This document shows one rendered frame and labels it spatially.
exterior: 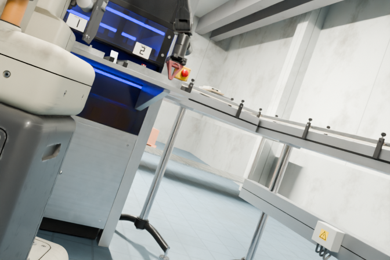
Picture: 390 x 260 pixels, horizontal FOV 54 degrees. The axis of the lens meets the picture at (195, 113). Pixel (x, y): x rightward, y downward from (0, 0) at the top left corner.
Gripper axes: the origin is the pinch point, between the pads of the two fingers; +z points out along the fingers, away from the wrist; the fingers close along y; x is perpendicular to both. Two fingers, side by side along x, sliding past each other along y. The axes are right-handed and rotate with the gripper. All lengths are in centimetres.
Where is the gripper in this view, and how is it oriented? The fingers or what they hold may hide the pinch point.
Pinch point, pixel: (170, 78)
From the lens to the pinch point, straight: 165.8
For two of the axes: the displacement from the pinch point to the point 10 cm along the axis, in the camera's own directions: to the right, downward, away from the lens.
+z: -2.9, 9.4, -1.7
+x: -8.7, -3.3, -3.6
